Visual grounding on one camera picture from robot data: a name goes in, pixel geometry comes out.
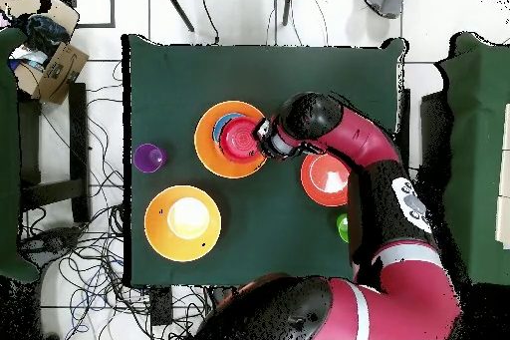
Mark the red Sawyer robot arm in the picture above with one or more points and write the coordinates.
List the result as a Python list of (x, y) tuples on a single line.
[(358, 136)]

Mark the person's foot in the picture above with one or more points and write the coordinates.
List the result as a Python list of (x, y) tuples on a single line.
[(388, 1)]

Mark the large orange bowl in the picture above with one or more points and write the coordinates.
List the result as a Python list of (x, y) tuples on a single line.
[(159, 232), (203, 152)]

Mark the open cardboard box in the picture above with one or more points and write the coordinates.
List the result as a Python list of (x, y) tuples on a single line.
[(59, 72)]

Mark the purple plastic cup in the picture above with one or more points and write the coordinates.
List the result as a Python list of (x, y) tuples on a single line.
[(149, 157)]

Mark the green covered table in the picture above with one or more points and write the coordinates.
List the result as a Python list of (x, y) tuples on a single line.
[(8, 156), (478, 156)]

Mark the green plastic cup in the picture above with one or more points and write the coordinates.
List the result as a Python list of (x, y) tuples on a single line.
[(342, 228)]

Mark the black bench frame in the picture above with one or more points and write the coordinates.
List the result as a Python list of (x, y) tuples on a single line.
[(77, 136)]

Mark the blue plastic bowl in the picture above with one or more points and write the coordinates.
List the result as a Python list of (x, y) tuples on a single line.
[(219, 126)]

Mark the wide red bowl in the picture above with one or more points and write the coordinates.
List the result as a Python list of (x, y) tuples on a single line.
[(322, 180)]

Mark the small red bowl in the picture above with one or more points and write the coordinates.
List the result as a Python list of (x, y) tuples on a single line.
[(239, 140)]

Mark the dark green tablecloth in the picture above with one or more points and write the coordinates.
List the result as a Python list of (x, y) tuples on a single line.
[(259, 72)]

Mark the dark blue bag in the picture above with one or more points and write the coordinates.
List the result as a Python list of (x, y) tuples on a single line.
[(46, 33)]

